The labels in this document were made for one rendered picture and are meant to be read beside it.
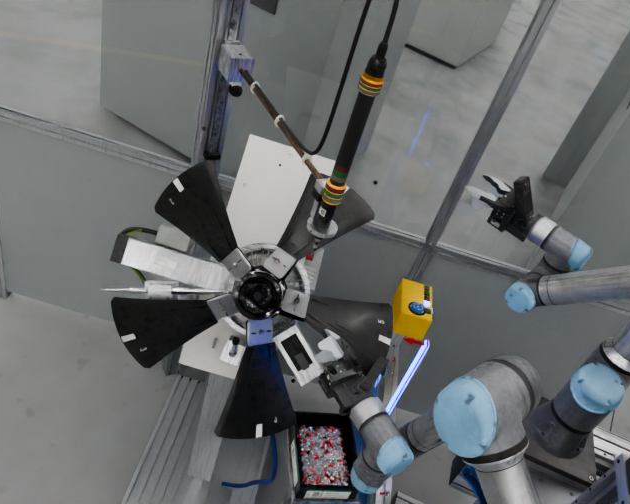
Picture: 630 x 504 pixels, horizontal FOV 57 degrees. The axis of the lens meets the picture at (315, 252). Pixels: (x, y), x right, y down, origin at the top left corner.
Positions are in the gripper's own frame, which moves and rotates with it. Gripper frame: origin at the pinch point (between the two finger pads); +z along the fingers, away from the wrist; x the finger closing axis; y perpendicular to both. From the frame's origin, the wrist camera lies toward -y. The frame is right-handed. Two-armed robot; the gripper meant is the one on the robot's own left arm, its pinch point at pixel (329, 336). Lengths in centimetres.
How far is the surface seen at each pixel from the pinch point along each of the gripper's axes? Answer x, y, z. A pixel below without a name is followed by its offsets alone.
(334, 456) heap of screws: 33.9, -0.5, -14.8
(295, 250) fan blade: -12.1, 2.0, 19.1
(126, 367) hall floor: 115, 33, 90
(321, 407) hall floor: 123, -44, 44
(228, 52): -39, 1, 72
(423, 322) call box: 16.1, -38.3, 5.5
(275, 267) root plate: -7.3, 6.7, 19.4
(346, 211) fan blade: -21.2, -11.1, 19.7
